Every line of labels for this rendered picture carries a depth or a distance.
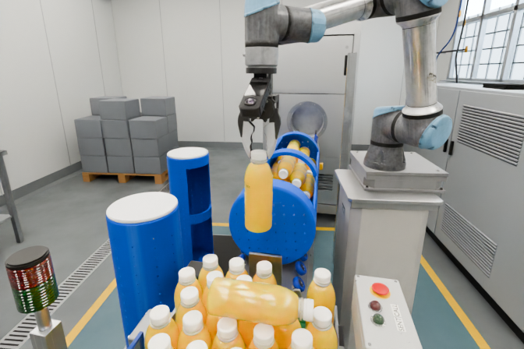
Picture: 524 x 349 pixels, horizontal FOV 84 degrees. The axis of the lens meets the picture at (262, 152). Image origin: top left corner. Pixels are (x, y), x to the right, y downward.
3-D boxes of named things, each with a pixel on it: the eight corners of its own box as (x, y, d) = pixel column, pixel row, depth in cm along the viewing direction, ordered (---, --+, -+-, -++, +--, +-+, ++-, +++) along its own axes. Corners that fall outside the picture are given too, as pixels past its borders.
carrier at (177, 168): (170, 273, 213) (208, 276, 210) (159, 159, 190) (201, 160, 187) (184, 250, 240) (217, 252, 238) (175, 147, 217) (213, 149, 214)
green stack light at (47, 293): (67, 290, 57) (62, 269, 56) (37, 317, 51) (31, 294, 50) (40, 286, 58) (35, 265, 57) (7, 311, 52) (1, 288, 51)
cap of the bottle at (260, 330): (263, 350, 53) (263, 343, 52) (249, 337, 56) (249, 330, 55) (277, 337, 56) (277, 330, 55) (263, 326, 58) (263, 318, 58)
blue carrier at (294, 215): (320, 176, 176) (318, 130, 169) (316, 269, 94) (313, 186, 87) (274, 176, 182) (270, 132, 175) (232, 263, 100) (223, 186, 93)
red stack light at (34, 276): (62, 269, 56) (58, 251, 55) (30, 293, 50) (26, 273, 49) (35, 265, 57) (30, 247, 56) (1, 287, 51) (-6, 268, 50)
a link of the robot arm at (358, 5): (377, -21, 96) (247, 15, 80) (405, -31, 87) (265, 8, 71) (380, 16, 101) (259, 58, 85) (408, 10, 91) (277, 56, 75)
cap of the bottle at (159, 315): (146, 326, 58) (145, 318, 58) (155, 310, 62) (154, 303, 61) (164, 327, 58) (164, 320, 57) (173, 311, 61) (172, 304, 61)
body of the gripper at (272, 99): (280, 117, 74) (281, 68, 71) (274, 123, 66) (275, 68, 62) (250, 116, 75) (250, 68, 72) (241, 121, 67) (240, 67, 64)
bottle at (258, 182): (259, 216, 80) (260, 152, 75) (277, 227, 75) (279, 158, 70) (238, 225, 76) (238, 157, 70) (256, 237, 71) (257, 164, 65)
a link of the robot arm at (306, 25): (302, 14, 76) (265, 10, 71) (331, 5, 66) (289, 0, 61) (302, 46, 78) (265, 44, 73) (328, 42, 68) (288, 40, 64)
